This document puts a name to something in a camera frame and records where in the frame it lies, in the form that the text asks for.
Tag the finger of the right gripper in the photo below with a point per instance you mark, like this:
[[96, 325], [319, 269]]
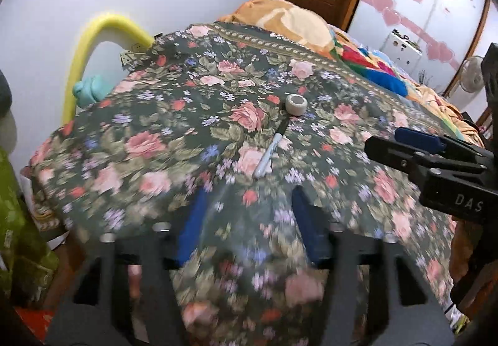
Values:
[[422, 141], [459, 160]]

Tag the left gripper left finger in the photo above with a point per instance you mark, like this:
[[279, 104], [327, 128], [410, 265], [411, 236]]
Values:
[[98, 309]]

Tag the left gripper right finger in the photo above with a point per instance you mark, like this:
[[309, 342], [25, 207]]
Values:
[[401, 310]]

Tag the grey tape roll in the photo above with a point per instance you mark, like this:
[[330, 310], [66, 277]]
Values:
[[295, 105]]

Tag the grey black marker pen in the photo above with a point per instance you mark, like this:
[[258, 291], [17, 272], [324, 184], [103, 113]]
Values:
[[261, 167]]

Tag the white standing fan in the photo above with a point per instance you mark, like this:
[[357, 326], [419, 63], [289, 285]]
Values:
[[470, 76]]

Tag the colourful fleece blanket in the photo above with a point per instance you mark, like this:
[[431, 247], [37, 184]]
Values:
[[372, 64]]

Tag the red floral box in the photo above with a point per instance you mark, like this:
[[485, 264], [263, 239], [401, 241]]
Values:
[[37, 321]]

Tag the green patterned fabric bag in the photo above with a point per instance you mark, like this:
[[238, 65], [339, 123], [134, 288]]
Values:
[[28, 265]]

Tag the orange cream blanket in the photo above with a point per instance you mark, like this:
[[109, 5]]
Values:
[[299, 25]]

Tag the dark floral bedspread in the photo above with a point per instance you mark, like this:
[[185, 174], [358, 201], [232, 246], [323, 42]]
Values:
[[198, 111]]

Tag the teal plush toy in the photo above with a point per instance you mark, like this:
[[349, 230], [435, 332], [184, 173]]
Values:
[[91, 90]]

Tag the dark green cushion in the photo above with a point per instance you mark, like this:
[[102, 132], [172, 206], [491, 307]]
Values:
[[5, 96]]

